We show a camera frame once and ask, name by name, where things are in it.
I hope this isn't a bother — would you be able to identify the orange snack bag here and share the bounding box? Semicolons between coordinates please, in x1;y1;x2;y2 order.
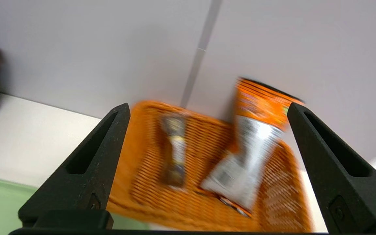
201;77;304;217

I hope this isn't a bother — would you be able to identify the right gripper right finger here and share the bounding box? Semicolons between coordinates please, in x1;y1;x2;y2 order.
287;102;376;233

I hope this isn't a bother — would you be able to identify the orange wicker basket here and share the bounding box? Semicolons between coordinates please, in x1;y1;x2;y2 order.
106;100;312;232

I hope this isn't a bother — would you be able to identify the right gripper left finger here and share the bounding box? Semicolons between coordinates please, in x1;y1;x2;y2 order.
18;103;131;229

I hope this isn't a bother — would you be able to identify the brown snack bar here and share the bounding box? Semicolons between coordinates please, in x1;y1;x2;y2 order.
160;113;188;190

